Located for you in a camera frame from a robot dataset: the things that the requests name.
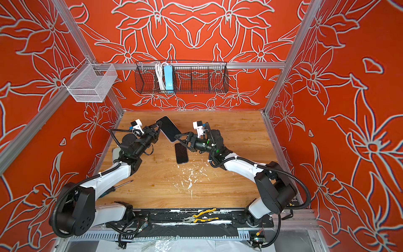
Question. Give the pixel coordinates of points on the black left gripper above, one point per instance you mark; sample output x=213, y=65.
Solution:
x=152, y=134

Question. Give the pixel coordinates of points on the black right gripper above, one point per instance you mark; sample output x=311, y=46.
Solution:
x=197, y=141

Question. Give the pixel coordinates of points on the black smartphone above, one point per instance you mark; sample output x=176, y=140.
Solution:
x=181, y=154

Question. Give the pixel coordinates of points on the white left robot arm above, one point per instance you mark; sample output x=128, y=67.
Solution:
x=75, y=211

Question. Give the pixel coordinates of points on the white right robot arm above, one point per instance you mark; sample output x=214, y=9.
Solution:
x=278, y=189

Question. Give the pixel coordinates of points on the light blue flat box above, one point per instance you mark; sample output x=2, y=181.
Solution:
x=168, y=74

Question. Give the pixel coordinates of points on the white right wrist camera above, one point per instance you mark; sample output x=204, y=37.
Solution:
x=200, y=128

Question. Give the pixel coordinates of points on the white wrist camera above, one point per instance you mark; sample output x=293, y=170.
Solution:
x=200, y=128
x=137, y=124

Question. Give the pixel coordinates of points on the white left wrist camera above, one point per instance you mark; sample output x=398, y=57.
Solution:
x=137, y=124

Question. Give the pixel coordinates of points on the black wire wall basket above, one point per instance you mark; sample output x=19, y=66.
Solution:
x=189, y=77

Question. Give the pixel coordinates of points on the green handled screwdriver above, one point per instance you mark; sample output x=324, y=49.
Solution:
x=113, y=188

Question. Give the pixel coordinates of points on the yellow handled pliers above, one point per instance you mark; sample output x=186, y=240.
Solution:
x=201, y=217

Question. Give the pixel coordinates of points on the clear plastic wall bin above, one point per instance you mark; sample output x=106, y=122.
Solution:
x=90, y=82

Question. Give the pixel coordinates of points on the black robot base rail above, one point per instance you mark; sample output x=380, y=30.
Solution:
x=167, y=223

